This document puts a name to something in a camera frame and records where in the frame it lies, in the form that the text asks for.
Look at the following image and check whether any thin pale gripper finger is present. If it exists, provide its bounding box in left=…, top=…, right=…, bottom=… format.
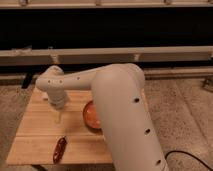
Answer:
left=56, top=109, right=62, bottom=123

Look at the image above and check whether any orange bowl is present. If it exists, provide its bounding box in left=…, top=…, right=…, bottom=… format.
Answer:
left=83, top=101, right=101, bottom=130

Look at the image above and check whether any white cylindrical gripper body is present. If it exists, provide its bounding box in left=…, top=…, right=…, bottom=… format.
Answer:
left=47, top=90, right=68, bottom=110

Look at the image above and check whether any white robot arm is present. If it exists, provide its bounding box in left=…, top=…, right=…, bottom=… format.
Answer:
left=36, top=64, right=169, bottom=171

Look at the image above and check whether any black cable on floor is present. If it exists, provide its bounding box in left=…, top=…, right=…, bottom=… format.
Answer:
left=164, top=150, right=213, bottom=171

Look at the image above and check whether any dark red sausage toy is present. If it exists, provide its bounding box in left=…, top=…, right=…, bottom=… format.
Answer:
left=53, top=137, right=67, bottom=164

